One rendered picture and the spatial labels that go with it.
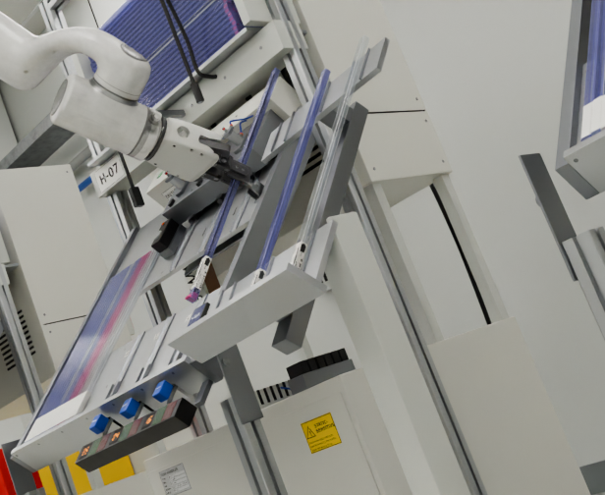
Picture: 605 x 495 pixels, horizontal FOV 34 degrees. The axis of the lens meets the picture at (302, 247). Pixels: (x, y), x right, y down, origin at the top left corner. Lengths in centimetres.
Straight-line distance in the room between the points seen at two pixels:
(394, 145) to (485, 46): 132
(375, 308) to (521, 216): 205
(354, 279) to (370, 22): 111
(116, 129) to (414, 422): 64
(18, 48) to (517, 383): 134
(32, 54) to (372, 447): 94
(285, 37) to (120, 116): 70
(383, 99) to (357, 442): 87
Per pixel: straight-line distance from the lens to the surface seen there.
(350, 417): 193
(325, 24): 239
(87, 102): 156
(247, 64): 224
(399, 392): 153
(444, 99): 370
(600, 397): 354
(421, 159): 240
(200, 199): 222
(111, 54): 155
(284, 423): 206
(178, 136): 159
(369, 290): 155
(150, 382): 182
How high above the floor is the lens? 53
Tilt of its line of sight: 10 degrees up
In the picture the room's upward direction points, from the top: 21 degrees counter-clockwise
